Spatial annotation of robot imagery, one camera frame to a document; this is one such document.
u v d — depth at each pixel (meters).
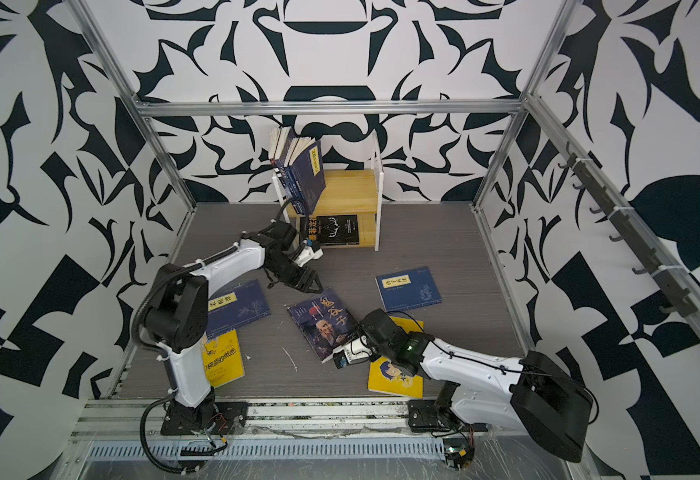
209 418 0.69
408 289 0.97
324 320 0.87
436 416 0.67
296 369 0.82
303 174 0.80
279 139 0.79
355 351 0.70
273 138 0.79
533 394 0.42
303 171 0.80
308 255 0.85
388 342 0.63
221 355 0.83
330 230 1.05
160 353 0.53
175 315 0.50
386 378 0.79
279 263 0.78
